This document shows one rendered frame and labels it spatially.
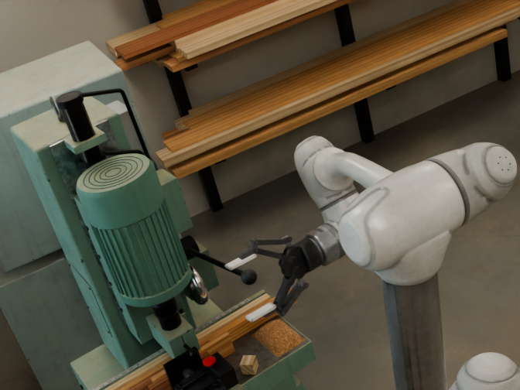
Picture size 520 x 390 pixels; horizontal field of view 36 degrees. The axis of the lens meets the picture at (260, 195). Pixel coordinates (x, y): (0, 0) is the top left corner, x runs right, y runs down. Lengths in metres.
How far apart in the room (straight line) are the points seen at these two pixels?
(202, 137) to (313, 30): 0.99
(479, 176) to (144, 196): 0.72
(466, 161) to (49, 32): 2.91
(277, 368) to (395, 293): 0.63
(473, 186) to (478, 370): 0.54
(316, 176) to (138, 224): 0.43
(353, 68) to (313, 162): 2.32
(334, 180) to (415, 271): 0.55
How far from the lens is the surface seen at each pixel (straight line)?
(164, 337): 1.98
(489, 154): 1.39
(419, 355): 1.54
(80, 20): 4.05
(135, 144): 2.09
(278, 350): 2.02
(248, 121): 3.95
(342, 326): 3.47
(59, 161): 1.92
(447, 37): 4.41
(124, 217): 1.74
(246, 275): 1.74
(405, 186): 1.34
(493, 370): 1.81
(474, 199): 1.40
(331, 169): 1.85
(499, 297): 3.49
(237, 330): 2.09
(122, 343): 2.19
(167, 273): 1.83
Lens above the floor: 2.20
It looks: 29 degrees down
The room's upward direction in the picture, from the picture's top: 16 degrees counter-clockwise
